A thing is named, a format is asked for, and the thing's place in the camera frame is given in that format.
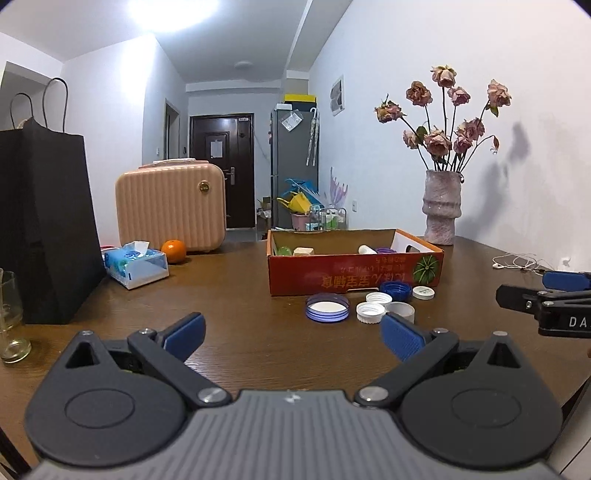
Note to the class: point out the group of glass jars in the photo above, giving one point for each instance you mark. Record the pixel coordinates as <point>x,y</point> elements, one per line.
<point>328,220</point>

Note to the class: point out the small cream box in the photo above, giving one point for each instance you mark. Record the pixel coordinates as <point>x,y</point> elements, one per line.
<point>303,251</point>

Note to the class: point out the red cardboard box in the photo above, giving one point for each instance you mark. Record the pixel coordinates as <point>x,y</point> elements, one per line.
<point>323,277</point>

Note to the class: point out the dried pink roses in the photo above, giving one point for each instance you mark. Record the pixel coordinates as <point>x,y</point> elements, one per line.
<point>436,141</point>

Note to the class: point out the grey refrigerator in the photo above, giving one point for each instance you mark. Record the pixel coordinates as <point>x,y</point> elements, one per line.
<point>291,161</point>

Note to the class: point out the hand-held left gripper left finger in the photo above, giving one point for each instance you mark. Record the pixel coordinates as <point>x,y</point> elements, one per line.
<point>187,333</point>

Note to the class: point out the wall picture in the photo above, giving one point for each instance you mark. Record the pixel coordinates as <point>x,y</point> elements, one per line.
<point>338,95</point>

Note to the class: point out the dark brown door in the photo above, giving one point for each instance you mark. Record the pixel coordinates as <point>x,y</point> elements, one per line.
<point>240,184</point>

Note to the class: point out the orange fruit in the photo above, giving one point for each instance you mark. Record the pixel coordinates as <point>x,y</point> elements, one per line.
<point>173,251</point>

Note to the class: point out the small hallway ceiling light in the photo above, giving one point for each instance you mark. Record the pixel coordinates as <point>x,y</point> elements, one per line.
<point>244,65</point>

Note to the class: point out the translucent white cap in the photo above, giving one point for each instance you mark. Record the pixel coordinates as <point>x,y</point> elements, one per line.
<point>400,309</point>

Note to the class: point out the clear drinking glass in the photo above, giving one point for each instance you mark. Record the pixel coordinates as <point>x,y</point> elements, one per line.
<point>10,323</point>

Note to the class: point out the white paper notice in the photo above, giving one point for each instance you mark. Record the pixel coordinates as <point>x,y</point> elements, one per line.
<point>216,149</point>

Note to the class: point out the purple flower decoration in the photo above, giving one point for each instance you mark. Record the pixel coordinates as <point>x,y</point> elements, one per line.
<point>337,189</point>

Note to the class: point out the round ceiling light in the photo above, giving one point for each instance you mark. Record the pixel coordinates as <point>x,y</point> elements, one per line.
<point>173,11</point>

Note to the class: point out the pink ribbed suitcase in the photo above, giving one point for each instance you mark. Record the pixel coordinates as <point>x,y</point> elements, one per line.
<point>168,207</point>

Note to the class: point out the flat white lid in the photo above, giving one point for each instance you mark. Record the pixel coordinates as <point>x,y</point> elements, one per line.
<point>424,292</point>

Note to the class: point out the purple bottle cap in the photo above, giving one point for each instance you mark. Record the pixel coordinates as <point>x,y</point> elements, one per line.
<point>386,251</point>

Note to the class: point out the white ribbed bottle cap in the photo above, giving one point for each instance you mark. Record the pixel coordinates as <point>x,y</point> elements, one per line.
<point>378,297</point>
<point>370,313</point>

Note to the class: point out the yellow box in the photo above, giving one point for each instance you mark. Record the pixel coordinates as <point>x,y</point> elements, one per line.
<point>300,98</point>

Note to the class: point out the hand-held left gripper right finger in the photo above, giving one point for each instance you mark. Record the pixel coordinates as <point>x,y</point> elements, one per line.
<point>400,337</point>

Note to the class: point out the clear plastic bag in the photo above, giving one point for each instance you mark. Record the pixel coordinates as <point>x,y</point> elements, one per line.
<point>291,121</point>

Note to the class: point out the large blue rimmed lid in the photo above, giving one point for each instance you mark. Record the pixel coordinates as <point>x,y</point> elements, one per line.
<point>327,307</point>

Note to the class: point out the pink textured vase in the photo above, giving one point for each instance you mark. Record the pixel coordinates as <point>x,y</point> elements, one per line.
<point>441,207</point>

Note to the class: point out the blue folding rack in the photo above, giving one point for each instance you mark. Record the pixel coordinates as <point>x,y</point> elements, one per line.
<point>305,185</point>

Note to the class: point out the folded white umbrella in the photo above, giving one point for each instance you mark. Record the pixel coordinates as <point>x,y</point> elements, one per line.
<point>313,138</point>

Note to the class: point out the blue bottle cap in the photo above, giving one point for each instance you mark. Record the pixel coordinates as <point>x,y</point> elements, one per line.
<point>395,289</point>

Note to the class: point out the black paper bag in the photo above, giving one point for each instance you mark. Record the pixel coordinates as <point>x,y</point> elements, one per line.
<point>41,221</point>

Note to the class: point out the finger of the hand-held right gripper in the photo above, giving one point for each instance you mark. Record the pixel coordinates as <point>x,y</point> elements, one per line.
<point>515,296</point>
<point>565,279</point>

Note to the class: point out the yellow watering can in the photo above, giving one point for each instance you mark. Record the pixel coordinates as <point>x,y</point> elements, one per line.
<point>300,202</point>

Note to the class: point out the blue and white tissue box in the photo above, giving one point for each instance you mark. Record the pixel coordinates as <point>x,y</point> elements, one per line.
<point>134,267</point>

